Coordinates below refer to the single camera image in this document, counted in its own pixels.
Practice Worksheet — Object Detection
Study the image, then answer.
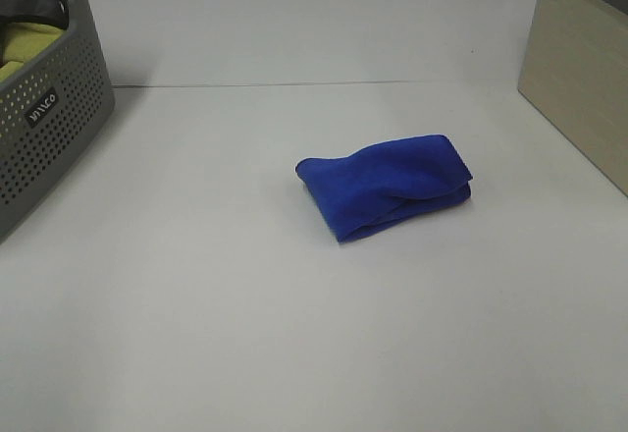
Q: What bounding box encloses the blue microfibre towel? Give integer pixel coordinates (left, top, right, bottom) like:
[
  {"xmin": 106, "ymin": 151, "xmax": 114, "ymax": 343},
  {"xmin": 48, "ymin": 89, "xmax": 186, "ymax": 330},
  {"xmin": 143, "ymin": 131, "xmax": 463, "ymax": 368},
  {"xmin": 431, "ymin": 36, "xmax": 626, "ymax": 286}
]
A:
[{"xmin": 295, "ymin": 135, "xmax": 473, "ymax": 243}]

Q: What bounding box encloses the yellow-green towel in basket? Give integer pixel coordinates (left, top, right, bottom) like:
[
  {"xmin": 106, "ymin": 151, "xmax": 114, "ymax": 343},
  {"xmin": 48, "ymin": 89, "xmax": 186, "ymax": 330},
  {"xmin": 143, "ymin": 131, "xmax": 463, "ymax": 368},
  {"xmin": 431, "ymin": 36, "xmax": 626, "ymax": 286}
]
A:
[{"xmin": 1, "ymin": 23, "xmax": 65, "ymax": 86}]

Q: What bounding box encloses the grey perforated laundry basket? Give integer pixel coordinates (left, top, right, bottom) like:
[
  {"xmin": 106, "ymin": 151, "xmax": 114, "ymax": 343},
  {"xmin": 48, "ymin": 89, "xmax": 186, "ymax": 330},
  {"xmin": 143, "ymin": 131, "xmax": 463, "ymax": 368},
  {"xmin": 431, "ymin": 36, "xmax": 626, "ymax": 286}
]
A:
[{"xmin": 1, "ymin": 0, "xmax": 115, "ymax": 238}]

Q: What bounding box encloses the beige storage box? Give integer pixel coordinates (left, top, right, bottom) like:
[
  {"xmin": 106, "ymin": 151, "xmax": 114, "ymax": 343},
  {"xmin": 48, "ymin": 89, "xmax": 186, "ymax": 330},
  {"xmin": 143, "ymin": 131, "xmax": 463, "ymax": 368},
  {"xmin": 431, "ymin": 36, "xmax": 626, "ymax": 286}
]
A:
[{"xmin": 518, "ymin": 0, "xmax": 627, "ymax": 191}]

